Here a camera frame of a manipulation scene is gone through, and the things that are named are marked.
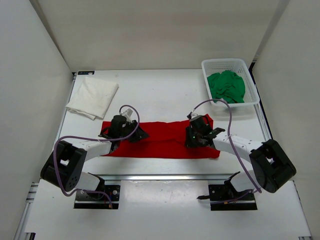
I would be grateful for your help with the green t shirt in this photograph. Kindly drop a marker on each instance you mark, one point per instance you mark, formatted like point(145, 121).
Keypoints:
point(227, 86)

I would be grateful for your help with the white t shirt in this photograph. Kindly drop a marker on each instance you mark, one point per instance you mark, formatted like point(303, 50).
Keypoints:
point(93, 98)

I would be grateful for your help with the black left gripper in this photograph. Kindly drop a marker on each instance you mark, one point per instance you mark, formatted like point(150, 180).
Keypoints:
point(139, 134)

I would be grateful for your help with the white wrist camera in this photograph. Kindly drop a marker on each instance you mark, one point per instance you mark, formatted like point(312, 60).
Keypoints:
point(127, 114)
point(192, 115)

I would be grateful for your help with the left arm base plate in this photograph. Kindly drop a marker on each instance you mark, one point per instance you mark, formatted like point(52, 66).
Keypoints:
point(97, 201)

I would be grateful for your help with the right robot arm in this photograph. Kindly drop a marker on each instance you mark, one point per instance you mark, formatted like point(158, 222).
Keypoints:
point(272, 168)

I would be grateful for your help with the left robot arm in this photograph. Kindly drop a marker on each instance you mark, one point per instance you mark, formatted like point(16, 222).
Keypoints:
point(64, 167)

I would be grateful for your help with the red t shirt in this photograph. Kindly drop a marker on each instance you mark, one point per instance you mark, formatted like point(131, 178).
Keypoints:
point(166, 141)

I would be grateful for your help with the aluminium frame rail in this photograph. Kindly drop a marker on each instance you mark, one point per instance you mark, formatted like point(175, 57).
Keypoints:
point(165, 177)

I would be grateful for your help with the white plastic basket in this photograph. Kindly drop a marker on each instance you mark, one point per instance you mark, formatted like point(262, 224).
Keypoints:
point(237, 65)

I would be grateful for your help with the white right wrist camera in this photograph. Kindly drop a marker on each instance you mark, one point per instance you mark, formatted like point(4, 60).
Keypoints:
point(192, 115)

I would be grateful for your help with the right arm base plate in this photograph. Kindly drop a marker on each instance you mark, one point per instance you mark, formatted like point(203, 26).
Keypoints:
point(226, 198)

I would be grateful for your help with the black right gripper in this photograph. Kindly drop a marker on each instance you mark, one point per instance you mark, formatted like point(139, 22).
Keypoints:
point(189, 130)

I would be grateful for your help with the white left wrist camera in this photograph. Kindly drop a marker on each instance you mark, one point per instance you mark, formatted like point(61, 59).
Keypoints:
point(127, 114)

